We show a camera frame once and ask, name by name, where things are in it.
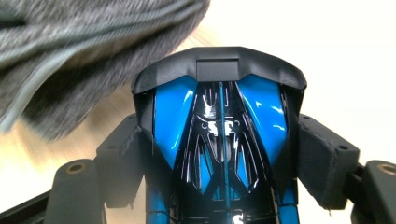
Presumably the grey towel cloth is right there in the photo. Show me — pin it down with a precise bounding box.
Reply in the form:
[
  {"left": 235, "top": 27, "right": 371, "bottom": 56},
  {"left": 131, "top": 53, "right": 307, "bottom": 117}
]
[{"left": 0, "top": 0, "right": 212, "bottom": 142}]

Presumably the blue toy car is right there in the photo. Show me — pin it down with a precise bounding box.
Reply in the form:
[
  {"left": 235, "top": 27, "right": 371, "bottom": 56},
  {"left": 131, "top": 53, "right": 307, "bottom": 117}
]
[{"left": 130, "top": 46, "right": 308, "bottom": 224}]

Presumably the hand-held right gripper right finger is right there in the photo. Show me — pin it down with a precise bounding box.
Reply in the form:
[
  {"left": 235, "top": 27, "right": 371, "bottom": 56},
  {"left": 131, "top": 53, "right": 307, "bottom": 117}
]
[{"left": 296, "top": 113, "right": 361, "bottom": 210}]

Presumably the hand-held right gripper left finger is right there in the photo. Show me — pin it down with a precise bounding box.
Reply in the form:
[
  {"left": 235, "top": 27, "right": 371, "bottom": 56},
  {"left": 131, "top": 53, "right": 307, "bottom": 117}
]
[{"left": 94, "top": 113, "right": 148, "bottom": 209}]

